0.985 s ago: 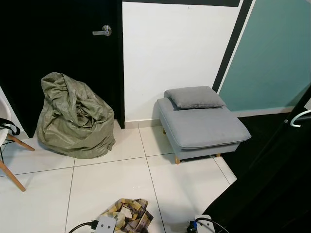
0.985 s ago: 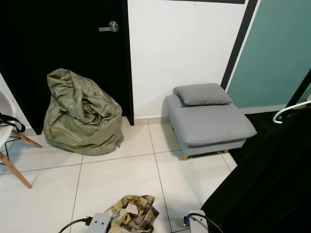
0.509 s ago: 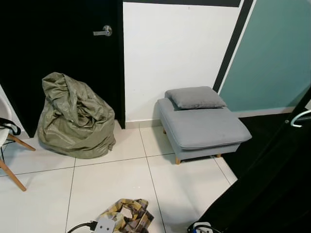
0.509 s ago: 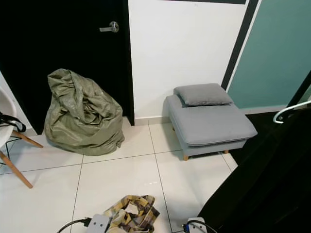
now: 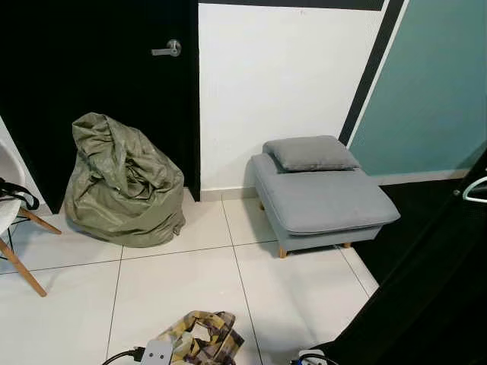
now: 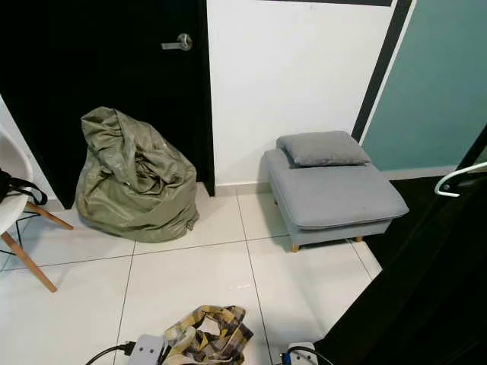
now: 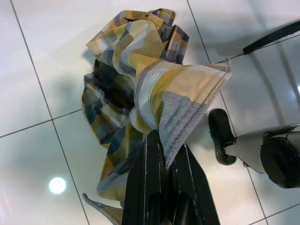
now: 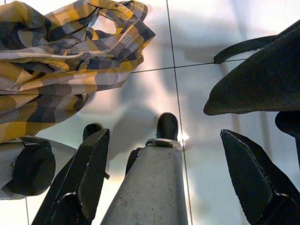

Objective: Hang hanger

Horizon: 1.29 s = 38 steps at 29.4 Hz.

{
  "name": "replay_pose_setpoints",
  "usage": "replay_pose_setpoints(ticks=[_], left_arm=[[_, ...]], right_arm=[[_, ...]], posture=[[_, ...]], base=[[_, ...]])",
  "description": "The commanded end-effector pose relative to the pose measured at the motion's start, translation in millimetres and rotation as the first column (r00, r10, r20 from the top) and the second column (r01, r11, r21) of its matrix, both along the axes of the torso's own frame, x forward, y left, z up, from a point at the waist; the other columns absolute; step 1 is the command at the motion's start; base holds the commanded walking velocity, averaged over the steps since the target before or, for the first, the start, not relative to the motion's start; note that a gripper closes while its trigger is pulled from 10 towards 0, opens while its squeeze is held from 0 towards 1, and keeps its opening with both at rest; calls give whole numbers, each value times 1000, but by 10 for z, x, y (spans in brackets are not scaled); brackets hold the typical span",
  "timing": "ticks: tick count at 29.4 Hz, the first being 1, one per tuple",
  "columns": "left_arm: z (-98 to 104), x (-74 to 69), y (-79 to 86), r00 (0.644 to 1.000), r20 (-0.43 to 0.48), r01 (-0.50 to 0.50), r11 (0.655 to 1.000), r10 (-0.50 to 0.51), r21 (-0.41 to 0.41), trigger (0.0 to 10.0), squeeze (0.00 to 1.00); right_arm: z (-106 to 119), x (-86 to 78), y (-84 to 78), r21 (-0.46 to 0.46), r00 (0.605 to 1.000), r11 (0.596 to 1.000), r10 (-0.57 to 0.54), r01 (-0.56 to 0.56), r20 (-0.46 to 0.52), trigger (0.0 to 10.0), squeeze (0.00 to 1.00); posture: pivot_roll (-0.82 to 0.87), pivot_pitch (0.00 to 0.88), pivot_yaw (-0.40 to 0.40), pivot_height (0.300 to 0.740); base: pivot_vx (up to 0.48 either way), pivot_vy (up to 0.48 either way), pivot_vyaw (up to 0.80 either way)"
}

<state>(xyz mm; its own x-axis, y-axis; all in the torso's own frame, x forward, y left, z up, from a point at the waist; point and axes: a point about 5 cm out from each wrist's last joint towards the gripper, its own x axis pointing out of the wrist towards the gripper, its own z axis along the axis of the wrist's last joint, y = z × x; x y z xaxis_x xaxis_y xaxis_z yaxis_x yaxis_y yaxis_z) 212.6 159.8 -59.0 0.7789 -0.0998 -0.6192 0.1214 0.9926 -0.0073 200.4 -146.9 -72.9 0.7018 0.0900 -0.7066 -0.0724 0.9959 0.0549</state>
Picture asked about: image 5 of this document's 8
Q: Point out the yellow grey plaid shirt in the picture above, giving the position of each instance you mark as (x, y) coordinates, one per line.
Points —
(205, 338)

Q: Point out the black floor rug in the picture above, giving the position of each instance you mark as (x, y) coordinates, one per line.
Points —
(411, 220)

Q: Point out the black hanging garment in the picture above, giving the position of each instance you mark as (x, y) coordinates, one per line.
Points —
(426, 304)

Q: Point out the grey upholstered footstool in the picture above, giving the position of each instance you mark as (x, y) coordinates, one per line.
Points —
(327, 201)

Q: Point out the grey cushion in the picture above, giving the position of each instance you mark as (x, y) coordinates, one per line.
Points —
(310, 152)

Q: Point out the olive green sack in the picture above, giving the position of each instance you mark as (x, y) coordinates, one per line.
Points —
(122, 190)

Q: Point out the black door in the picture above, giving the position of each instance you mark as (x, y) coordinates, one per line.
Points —
(76, 61)

